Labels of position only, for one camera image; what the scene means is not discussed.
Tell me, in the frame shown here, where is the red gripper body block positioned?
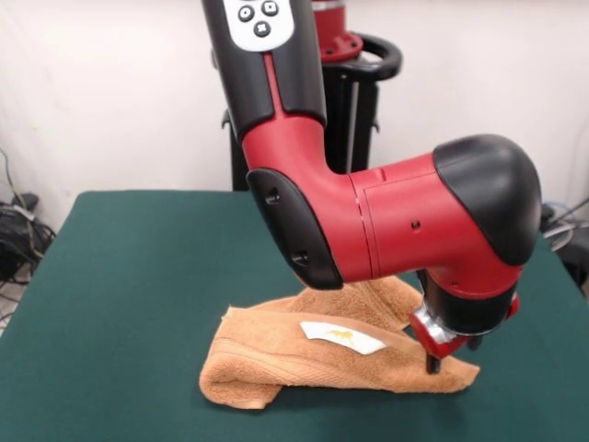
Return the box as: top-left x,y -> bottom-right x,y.
409,292 -> 521,362

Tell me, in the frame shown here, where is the orange terry towel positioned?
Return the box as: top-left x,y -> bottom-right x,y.
198,274 -> 481,411

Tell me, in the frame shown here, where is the dark green table cloth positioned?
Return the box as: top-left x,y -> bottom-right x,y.
0,190 -> 589,442

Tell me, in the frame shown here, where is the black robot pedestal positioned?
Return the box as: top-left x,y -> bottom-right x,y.
210,29 -> 404,192

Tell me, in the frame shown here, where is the black cable tangle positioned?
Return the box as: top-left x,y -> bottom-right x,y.
0,146 -> 59,323

